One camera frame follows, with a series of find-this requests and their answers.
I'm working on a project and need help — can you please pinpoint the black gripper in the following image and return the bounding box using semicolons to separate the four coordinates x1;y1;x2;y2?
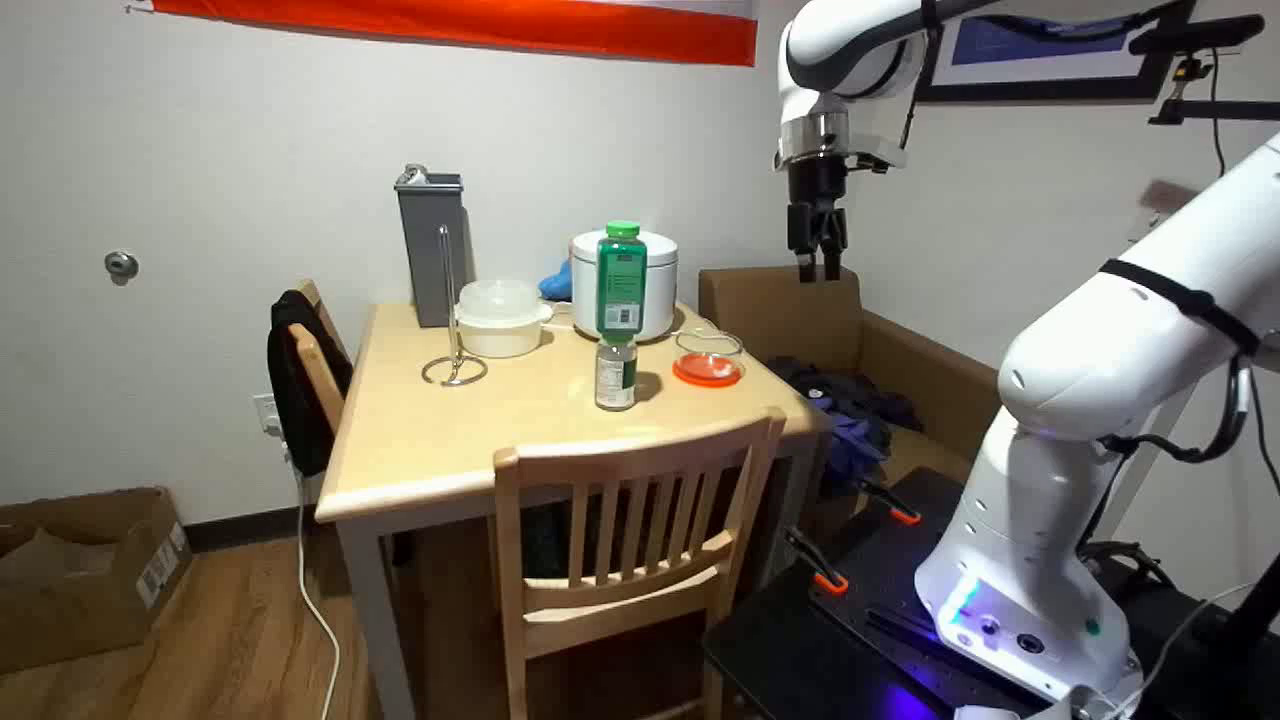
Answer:
783;151;854;287

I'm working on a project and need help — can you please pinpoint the green plastic container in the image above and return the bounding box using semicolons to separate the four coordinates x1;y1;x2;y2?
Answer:
592;218;646;353

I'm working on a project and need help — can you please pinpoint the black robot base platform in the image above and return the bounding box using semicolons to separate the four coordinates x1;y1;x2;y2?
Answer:
699;464;1280;720

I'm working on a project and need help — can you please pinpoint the clear glass bowl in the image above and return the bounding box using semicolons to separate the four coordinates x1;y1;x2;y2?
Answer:
673;329;749;379

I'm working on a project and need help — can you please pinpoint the purple clothes pile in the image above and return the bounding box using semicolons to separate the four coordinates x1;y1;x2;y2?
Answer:
772;353;924;498

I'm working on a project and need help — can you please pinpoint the white rice cooker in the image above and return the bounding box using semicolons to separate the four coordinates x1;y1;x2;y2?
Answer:
568;222;683;342

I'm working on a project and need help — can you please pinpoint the blue plastic bag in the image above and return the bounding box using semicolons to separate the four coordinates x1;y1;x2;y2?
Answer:
535;256;576;307

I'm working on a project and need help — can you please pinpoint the framed picture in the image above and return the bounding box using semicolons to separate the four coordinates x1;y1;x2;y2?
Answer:
917;0;1198;108

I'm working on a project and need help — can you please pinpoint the white lidded bowl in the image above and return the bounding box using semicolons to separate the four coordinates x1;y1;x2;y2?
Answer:
447;276;557;364

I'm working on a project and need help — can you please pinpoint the light wooden slatted chair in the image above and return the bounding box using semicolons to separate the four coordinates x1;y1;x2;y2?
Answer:
488;410;791;720

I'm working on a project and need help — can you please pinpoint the grey plastic bin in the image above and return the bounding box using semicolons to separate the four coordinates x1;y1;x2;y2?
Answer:
390;161;478;332

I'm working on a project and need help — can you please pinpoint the light wooden table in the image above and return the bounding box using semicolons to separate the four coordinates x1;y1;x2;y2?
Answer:
313;297;825;720

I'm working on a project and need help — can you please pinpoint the red banner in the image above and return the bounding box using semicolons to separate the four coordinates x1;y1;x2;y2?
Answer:
147;0;758;70

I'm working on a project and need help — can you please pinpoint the wooden chair with jacket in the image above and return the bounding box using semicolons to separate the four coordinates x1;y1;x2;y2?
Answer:
283;276;361;445

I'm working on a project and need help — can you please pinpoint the cardboard box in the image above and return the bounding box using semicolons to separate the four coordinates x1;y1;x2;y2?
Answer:
0;484;192;676

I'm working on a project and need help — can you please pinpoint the wire stand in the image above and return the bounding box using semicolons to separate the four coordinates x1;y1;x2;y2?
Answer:
414;314;492;393

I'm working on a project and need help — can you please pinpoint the black camera stand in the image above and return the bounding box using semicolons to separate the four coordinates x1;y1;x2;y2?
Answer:
1123;12;1280;174

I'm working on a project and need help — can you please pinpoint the white floor cable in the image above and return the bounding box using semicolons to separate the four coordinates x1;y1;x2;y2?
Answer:
289;498;347;720

